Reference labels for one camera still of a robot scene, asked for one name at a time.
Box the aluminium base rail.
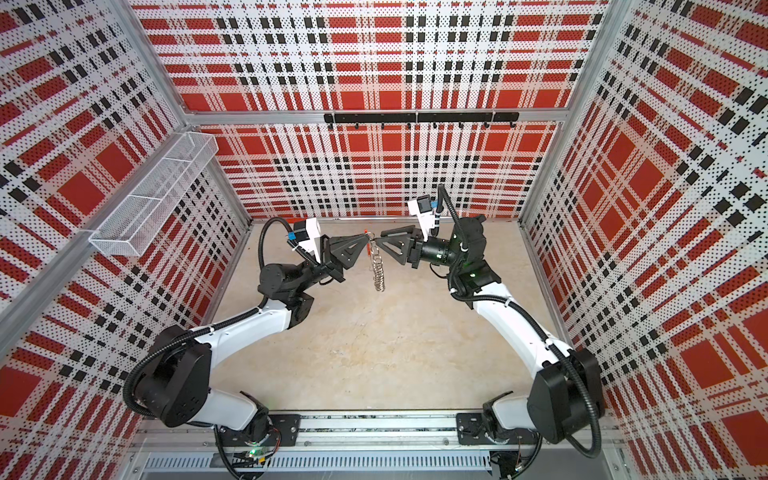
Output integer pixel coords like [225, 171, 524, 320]
[119, 410, 633, 479]

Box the white wire mesh basket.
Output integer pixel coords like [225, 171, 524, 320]
[89, 132, 218, 257]

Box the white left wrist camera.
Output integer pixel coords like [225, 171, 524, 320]
[288, 217, 322, 263]

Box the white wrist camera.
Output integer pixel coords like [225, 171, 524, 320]
[288, 217, 322, 263]
[407, 195, 441, 240]

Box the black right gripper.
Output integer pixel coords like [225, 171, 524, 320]
[379, 228, 464, 273]

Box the red-handled key organizer ring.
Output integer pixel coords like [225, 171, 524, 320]
[367, 230, 388, 293]

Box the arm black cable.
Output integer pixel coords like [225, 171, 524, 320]
[436, 183, 603, 460]
[122, 217, 301, 418]

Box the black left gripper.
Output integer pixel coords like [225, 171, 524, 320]
[295, 234, 368, 294]

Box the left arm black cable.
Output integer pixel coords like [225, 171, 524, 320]
[122, 217, 301, 418]

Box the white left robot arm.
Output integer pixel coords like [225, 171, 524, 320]
[122, 233, 371, 444]

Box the black hook rail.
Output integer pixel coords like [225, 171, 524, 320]
[323, 111, 520, 128]

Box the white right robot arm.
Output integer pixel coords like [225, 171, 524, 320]
[375, 216, 605, 458]

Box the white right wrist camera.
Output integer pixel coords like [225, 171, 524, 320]
[407, 195, 441, 240]

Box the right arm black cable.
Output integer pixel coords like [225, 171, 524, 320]
[436, 183, 603, 460]

